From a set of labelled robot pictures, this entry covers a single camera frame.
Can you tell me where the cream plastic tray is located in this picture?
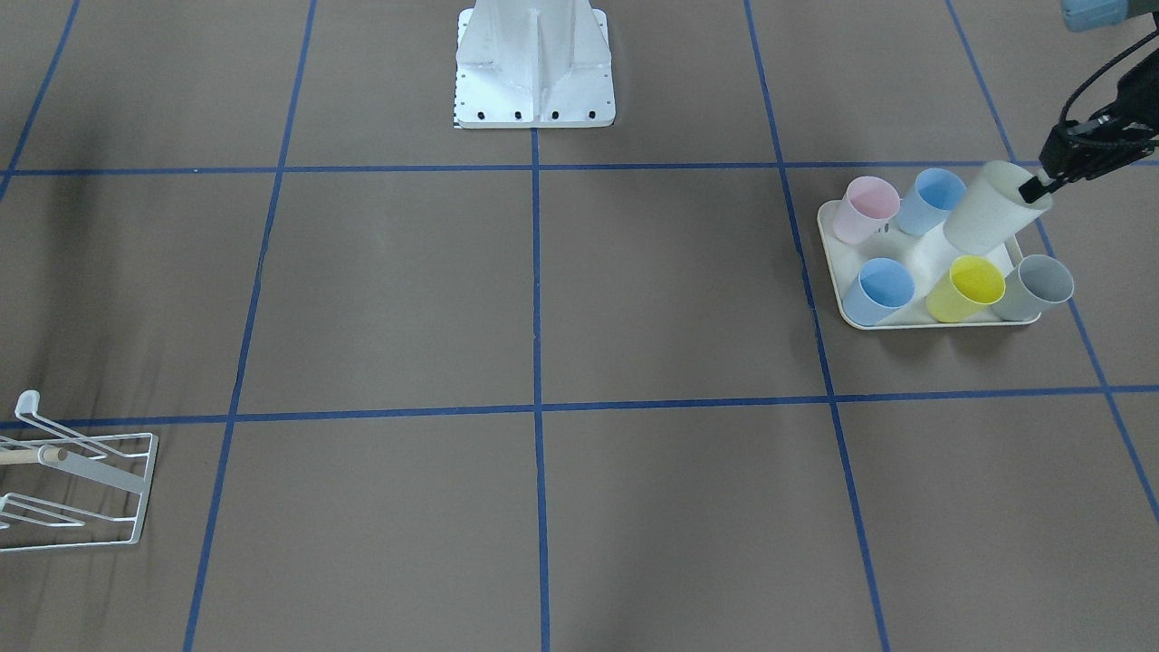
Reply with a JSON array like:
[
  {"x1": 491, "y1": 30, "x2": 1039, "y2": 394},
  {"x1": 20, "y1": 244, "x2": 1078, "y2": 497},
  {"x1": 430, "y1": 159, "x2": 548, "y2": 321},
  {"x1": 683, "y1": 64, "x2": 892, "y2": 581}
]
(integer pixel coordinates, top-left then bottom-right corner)
[{"x1": 816, "y1": 202, "x2": 1040, "y2": 331}]

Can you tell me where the pink plastic cup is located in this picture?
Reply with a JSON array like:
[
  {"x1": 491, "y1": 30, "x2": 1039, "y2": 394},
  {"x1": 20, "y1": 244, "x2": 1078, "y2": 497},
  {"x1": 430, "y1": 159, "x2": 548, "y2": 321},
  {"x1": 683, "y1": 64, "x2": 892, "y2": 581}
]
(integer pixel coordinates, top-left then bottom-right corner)
[{"x1": 832, "y1": 175, "x2": 901, "y2": 246}]

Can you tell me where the cream white plastic cup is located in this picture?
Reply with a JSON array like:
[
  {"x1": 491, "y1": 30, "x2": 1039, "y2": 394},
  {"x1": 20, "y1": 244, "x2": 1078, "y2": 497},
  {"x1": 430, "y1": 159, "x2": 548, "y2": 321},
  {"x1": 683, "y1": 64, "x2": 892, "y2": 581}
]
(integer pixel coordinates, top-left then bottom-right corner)
[{"x1": 943, "y1": 160, "x2": 1054, "y2": 255}]

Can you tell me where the grey plastic cup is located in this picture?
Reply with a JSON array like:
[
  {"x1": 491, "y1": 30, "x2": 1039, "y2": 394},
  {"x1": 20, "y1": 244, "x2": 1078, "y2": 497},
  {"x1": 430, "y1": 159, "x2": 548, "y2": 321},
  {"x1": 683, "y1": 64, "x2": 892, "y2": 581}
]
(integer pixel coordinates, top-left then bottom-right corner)
[{"x1": 991, "y1": 254, "x2": 1076, "y2": 321}]

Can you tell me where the yellow plastic cup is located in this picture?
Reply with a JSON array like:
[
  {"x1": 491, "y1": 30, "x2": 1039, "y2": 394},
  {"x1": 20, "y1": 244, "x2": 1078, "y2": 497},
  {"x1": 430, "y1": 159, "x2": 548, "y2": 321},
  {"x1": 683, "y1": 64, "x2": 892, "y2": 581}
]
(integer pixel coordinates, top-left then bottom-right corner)
[{"x1": 924, "y1": 255, "x2": 1006, "y2": 323}]

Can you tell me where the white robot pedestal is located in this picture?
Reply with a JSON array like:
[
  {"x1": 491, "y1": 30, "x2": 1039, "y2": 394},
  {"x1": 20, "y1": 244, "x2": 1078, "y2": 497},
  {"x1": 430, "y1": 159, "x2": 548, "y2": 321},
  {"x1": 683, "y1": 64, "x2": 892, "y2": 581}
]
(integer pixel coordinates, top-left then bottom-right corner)
[{"x1": 453, "y1": 1, "x2": 617, "y2": 129}]

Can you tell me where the blue plastic cup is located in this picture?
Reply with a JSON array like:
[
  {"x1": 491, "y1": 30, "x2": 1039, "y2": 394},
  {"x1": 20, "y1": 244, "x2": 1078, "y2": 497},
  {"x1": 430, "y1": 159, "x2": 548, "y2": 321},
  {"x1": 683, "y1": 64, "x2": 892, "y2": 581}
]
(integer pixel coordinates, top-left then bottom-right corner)
[
  {"x1": 841, "y1": 257, "x2": 916, "y2": 327},
  {"x1": 894, "y1": 167, "x2": 967, "y2": 239}
]

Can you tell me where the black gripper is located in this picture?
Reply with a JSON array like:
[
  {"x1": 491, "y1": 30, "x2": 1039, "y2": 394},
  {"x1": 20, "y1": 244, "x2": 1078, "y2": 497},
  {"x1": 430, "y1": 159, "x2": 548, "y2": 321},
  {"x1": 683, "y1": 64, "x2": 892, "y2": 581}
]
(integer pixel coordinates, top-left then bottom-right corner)
[{"x1": 1018, "y1": 81, "x2": 1158, "y2": 204}]

